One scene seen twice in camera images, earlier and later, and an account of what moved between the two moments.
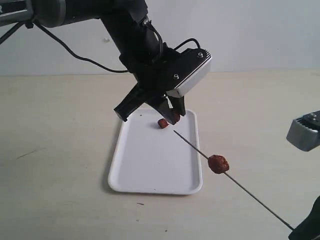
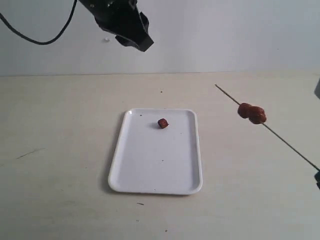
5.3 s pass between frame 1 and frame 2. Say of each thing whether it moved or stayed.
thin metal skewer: moved
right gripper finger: moved
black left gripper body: moved
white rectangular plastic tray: stayed
